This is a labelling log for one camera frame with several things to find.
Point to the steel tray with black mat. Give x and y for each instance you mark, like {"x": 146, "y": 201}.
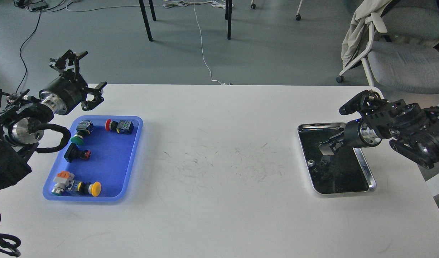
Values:
{"x": 344, "y": 173}

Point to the red push button switch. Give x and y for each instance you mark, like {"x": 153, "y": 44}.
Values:
{"x": 120, "y": 127}

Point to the small black gear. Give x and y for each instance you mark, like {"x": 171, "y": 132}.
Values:
{"x": 311, "y": 163}

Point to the green push button switch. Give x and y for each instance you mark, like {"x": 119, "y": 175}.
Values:
{"x": 83, "y": 130}

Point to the black table leg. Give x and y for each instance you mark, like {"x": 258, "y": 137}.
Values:
{"x": 145, "y": 17}
{"x": 228, "y": 17}

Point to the black table leg left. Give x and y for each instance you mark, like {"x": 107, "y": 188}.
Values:
{"x": 145, "y": 17}

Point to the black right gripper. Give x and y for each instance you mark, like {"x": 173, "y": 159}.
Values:
{"x": 356, "y": 134}

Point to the beige jacket on chair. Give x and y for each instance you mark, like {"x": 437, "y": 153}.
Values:
{"x": 354, "y": 34}

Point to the black power strip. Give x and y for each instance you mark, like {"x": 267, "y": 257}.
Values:
{"x": 37, "y": 6}

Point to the blue plastic tray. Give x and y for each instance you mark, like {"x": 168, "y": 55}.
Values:
{"x": 110, "y": 163}

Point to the yellow push button switch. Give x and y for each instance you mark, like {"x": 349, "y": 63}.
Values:
{"x": 85, "y": 188}

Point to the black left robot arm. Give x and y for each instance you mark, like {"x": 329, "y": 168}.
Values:
{"x": 25, "y": 120}

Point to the black table leg right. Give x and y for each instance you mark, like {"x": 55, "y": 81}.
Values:
{"x": 228, "y": 17}

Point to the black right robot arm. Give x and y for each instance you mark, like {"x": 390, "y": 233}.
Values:
{"x": 412, "y": 131}

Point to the grey orange switch block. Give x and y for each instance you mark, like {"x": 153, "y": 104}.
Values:
{"x": 62, "y": 182}

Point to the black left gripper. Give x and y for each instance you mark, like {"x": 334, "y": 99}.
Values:
{"x": 62, "y": 95}

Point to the grey office chair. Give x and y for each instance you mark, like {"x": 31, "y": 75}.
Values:
{"x": 397, "y": 50}

